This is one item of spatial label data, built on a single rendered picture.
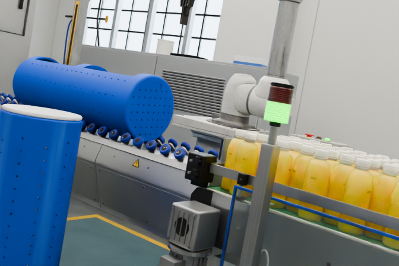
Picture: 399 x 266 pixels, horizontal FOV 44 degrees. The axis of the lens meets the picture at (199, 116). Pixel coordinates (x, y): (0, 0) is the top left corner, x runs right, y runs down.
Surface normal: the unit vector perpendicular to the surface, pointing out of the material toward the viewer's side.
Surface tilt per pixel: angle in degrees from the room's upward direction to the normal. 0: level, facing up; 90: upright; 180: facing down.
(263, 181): 90
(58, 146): 90
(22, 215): 90
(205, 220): 90
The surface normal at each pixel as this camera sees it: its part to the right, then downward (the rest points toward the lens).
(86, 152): -0.54, -0.40
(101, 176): -0.65, 0.26
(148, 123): 0.76, 0.17
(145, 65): -0.61, -0.07
